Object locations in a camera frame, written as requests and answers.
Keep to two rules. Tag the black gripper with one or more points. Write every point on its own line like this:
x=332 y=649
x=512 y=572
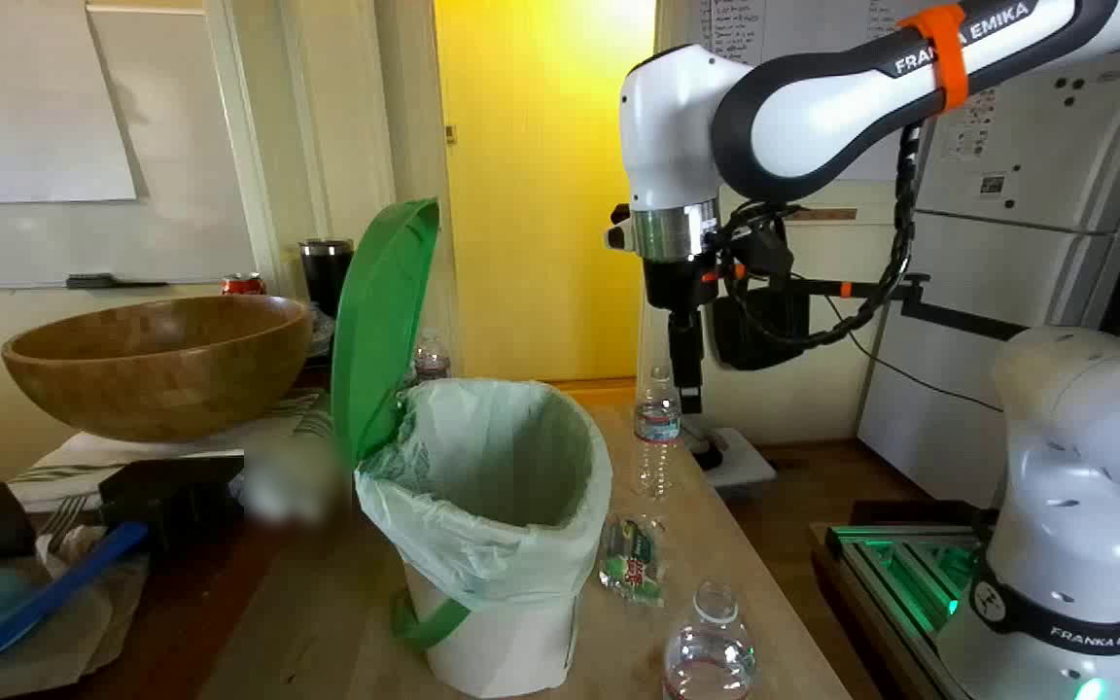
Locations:
x=683 y=288

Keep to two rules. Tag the white bin with green liner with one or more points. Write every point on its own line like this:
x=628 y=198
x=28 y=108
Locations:
x=496 y=501

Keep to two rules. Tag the green bin lid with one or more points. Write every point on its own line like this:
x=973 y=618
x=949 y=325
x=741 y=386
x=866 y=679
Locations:
x=377 y=318

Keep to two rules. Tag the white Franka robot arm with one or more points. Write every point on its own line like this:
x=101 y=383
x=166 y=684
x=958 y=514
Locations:
x=1041 y=618

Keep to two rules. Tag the small clear water bottle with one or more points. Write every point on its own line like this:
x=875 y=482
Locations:
x=708 y=651

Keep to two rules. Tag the black hanging bag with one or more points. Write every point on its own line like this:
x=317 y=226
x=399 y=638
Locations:
x=761 y=318

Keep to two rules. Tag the green lit robot controller box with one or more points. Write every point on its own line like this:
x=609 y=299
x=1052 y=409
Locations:
x=912 y=572

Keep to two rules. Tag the dark travel mug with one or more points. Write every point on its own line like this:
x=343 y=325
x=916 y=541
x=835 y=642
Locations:
x=323 y=266

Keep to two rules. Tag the striped dish towel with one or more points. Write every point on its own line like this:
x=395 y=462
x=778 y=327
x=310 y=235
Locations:
x=288 y=463

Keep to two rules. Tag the red soda can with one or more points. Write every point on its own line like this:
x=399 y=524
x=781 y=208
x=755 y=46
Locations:
x=242 y=287

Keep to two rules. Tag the large wooden bowl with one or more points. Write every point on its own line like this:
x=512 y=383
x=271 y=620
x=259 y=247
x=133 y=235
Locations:
x=166 y=371

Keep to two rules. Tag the whiteboard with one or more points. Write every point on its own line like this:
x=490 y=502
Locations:
x=59 y=138

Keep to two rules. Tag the blue plastic handle tool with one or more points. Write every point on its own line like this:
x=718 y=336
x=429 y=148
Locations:
x=33 y=605

